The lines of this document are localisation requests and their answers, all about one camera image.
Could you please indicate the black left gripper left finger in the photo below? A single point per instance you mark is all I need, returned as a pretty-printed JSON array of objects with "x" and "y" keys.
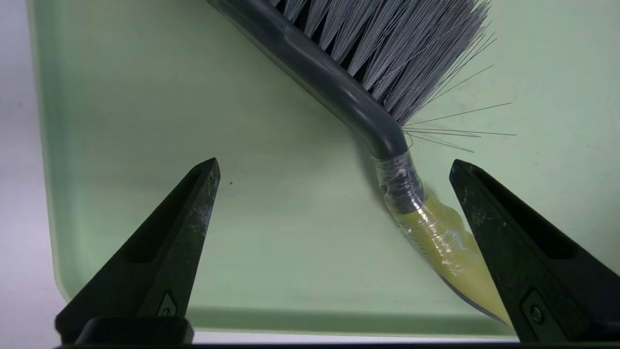
[{"x": 160, "y": 261}]

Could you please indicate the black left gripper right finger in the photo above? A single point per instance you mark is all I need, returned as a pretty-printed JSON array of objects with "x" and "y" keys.
[{"x": 523, "y": 261}]

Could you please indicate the light green plastic tray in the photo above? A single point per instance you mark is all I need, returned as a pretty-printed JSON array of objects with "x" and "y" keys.
[{"x": 193, "y": 121}]

